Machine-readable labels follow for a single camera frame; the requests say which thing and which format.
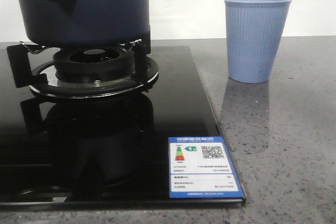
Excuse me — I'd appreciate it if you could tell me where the blue energy label sticker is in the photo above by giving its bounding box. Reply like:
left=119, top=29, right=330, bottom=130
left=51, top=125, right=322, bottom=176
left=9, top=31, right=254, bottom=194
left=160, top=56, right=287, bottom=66
left=168, top=136, right=244, bottom=200

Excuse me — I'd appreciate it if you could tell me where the black glass gas stove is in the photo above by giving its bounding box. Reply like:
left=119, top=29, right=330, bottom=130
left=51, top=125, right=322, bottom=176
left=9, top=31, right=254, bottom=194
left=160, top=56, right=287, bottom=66
left=1, top=44, right=246, bottom=209

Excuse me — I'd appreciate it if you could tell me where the dark blue cooking pot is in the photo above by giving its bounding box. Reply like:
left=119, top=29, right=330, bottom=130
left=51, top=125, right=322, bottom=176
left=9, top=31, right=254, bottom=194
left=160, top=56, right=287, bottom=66
left=19, top=0, right=150, bottom=47

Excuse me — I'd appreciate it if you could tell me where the black gas burner head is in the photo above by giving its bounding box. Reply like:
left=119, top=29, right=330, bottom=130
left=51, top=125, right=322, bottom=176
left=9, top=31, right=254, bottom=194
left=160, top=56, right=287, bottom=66
left=53, top=47, right=135, bottom=83

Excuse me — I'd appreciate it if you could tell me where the black pot support grate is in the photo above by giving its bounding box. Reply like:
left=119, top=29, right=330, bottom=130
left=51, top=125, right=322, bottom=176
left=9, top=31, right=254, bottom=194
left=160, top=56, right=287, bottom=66
left=7, top=33, right=159, bottom=100

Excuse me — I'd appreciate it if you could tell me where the light blue ribbed cup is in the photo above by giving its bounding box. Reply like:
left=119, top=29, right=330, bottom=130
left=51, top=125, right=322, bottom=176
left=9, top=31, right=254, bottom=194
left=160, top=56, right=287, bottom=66
left=225, top=0, right=291, bottom=83

